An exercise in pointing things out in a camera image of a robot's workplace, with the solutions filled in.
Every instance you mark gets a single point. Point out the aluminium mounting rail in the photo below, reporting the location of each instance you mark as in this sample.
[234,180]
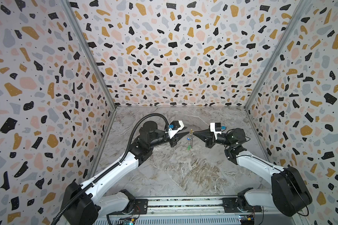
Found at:
[183,206]

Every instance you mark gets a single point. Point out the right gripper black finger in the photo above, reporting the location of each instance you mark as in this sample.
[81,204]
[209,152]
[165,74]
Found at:
[203,137]
[201,133]

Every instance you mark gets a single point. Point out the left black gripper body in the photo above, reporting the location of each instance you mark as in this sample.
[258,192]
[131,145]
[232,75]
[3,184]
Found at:
[165,138]

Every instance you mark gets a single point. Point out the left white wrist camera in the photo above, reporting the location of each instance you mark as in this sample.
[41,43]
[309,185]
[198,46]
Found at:
[174,128]

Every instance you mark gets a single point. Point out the left green circuit board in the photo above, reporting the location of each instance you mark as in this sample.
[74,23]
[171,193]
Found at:
[129,221]

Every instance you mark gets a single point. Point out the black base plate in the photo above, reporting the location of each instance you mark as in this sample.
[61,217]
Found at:
[139,206]
[233,205]

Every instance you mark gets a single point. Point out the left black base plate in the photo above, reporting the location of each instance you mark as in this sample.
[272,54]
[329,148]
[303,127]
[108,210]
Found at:
[139,206]

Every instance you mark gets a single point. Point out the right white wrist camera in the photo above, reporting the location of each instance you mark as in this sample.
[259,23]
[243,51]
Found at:
[216,129]

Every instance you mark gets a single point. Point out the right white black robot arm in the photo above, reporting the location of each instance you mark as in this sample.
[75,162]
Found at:
[288,193]

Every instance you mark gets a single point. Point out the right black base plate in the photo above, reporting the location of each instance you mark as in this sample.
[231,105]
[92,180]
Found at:
[233,205]

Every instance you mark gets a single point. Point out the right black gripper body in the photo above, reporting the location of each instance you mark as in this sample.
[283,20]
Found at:
[211,137]

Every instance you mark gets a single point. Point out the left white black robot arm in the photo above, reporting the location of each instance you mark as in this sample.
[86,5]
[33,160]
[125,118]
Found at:
[139,149]

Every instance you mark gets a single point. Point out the white slotted cable duct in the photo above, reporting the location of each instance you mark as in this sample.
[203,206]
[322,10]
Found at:
[181,220]

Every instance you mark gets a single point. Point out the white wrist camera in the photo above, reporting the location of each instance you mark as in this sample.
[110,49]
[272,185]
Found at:
[174,128]
[216,129]

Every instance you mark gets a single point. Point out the right circuit board with wires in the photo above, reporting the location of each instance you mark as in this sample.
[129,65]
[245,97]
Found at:
[247,219]

